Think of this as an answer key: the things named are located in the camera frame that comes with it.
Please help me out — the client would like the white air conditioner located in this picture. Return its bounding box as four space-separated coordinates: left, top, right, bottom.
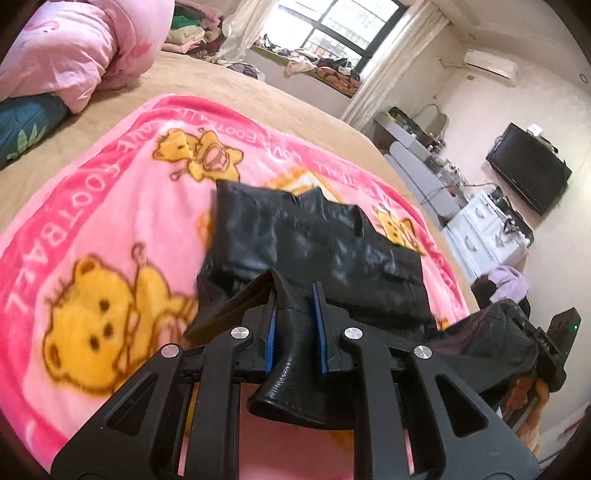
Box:
464 48 520 86

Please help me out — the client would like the teal leaf print pillow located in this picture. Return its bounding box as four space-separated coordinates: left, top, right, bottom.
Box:
0 95 70 169

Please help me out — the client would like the stack of folded clothes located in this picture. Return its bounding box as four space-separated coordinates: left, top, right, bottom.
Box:
161 0 232 58

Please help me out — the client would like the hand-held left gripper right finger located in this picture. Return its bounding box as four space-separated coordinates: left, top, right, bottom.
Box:
311 282 542 480

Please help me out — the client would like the white drawer cabinet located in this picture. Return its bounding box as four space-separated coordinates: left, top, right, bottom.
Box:
443 191 532 278

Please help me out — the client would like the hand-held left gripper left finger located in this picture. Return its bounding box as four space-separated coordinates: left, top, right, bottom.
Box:
51 300 279 480

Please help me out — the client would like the dark striped cloth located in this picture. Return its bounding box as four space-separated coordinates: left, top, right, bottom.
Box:
228 62 267 81

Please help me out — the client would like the black framed window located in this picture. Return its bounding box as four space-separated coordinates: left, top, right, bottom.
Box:
272 0 407 70

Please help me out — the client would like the heap of scattered clothes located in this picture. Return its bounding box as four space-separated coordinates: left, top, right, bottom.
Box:
254 34 363 95

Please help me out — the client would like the black leather jacket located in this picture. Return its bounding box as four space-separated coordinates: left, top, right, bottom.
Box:
185 179 539 430

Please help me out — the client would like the grey dressing table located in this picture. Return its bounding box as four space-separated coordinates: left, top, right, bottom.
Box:
374 111 462 222

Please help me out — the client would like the pink printed bear blanket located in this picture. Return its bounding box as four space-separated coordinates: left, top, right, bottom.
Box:
0 92 472 480

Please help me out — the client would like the bed with beige sheet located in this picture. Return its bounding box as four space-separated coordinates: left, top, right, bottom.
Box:
0 48 481 315

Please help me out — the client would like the person's right hand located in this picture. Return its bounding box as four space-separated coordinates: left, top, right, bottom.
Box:
501 374 552 455

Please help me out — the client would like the black flat screen television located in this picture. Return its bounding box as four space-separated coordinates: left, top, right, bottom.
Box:
486 122 572 215

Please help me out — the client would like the cream curtain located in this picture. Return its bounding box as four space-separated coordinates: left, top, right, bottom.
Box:
217 0 278 63
342 4 448 130

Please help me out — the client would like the purple garment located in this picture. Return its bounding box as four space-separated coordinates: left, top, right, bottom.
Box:
489 265 529 301

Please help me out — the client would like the dark garment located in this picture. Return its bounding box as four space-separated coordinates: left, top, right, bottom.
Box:
471 277 499 310

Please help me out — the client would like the pink duvet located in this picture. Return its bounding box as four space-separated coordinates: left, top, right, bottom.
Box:
0 0 176 114

